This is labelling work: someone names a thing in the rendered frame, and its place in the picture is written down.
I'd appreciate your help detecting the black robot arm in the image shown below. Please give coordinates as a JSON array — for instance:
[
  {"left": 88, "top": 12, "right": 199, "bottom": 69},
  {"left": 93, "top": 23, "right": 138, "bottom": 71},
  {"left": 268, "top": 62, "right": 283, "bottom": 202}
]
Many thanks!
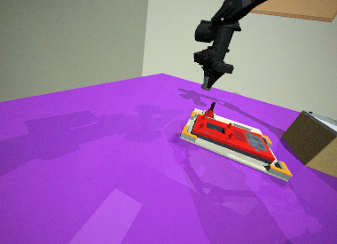
[{"left": 193, "top": 0, "right": 267, "bottom": 63}]

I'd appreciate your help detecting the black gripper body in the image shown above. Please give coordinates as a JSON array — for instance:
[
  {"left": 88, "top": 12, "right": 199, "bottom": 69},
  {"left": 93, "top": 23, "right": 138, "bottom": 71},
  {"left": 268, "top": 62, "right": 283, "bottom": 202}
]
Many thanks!
[{"left": 199, "top": 43, "right": 234, "bottom": 74}]

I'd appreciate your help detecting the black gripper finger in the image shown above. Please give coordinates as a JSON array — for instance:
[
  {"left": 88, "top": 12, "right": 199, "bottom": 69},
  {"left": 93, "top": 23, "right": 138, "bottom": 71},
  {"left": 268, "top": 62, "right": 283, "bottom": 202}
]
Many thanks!
[
  {"left": 207, "top": 69, "right": 225, "bottom": 88},
  {"left": 201, "top": 67, "right": 212, "bottom": 77}
]

